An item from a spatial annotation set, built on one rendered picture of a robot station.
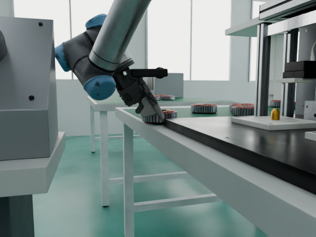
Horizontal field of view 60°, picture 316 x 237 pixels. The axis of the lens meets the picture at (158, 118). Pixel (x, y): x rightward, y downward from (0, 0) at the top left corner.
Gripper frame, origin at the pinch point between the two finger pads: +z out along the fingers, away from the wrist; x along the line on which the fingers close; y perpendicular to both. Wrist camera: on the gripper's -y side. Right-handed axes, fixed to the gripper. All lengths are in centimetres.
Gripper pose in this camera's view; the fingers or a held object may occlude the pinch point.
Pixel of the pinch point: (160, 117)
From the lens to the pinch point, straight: 87.2
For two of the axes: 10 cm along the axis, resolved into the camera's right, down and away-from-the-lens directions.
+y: -8.4, 5.2, -1.4
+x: 2.3, 1.1, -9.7
